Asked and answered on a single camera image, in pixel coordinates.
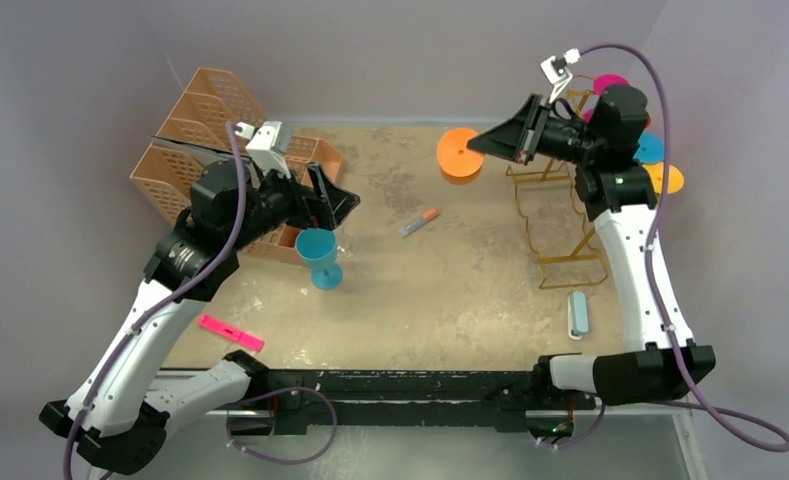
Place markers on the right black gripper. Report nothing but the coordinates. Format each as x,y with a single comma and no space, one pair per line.
534,127

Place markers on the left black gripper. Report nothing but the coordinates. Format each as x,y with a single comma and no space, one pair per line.
311,210

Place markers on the clear wine glass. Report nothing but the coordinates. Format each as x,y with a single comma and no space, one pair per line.
346,243

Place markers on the blue wine glass front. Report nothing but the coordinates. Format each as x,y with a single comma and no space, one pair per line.
318,249

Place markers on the orange wine glass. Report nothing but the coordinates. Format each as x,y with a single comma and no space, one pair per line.
458,163

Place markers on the yellow wine glass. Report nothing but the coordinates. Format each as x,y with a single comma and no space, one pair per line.
667,179

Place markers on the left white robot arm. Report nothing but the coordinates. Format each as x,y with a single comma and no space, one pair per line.
112,421

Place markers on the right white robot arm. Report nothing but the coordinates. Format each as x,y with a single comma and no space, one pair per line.
662,360

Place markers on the magenta wine glass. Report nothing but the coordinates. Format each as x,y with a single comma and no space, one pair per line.
599,85

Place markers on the grey orange highlighter marker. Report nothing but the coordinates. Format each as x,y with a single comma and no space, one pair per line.
418,222

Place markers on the grey folder in organizer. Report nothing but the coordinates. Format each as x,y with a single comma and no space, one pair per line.
202,154

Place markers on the orange plastic file organizer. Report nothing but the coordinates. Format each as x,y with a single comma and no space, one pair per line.
212,97

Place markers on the pink plastic clip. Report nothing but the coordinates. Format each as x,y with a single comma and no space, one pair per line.
230,332

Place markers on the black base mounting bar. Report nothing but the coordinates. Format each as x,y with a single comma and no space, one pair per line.
501,400

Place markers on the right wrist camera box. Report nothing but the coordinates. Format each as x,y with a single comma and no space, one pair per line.
556,70

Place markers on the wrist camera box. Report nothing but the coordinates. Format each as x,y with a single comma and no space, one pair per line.
556,70
266,145

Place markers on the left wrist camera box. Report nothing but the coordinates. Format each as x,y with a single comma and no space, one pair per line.
266,145

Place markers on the gold wire glass rack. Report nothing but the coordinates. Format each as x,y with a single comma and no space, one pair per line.
557,233

